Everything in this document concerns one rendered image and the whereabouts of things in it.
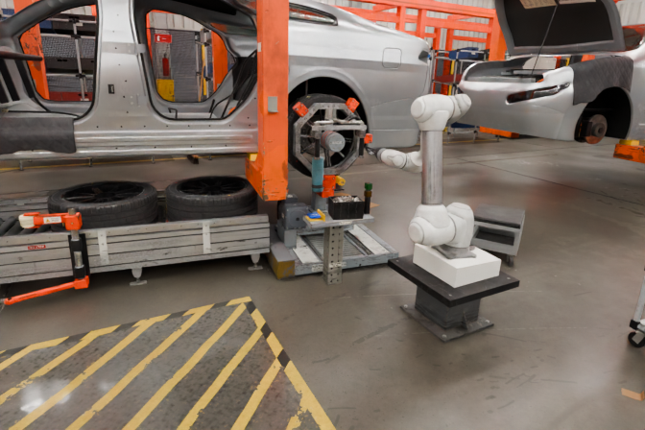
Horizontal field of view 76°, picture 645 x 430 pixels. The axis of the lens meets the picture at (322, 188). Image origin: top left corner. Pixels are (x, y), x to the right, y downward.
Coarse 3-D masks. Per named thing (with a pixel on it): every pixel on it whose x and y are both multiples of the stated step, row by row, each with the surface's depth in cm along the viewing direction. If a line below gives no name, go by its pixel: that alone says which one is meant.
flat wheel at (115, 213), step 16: (64, 192) 277; (80, 192) 289; (96, 192) 288; (112, 192) 292; (128, 192) 294; (144, 192) 282; (48, 208) 261; (64, 208) 249; (80, 208) 249; (96, 208) 250; (112, 208) 254; (128, 208) 260; (144, 208) 271; (64, 224) 252; (96, 224) 252; (112, 224) 256; (128, 224) 263
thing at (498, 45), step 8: (496, 16) 619; (496, 24) 620; (496, 32) 621; (496, 40) 622; (504, 40) 623; (496, 48) 623; (504, 48) 626; (496, 56) 625; (504, 56) 630; (480, 128) 667; (488, 128) 651; (512, 136) 609
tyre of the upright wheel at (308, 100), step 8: (304, 96) 321; (312, 96) 310; (320, 96) 308; (328, 96) 310; (336, 96) 314; (304, 104) 305; (312, 104) 307; (288, 112) 313; (296, 112) 304; (352, 112) 320; (288, 120) 305; (296, 120) 306; (288, 128) 305; (288, 136) 307; (288, 144) 308; (288, 152) 310; (288, 160) 320; (296, 160) 314; (296, 168) 318; (304, 168) 318
